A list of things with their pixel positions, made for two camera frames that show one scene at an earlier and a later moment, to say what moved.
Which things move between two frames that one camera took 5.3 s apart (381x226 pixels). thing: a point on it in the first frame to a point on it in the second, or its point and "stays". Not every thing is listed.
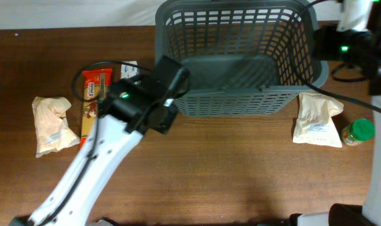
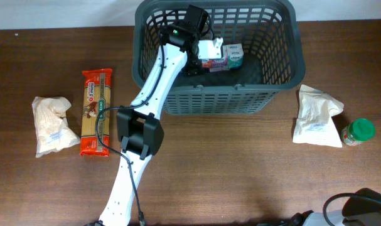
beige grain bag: x=53 y=132 stays
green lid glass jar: x=358 y=131 stays
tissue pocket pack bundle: x=127 y=71 to x=232 y=59
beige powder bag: x=315 y=125 stays
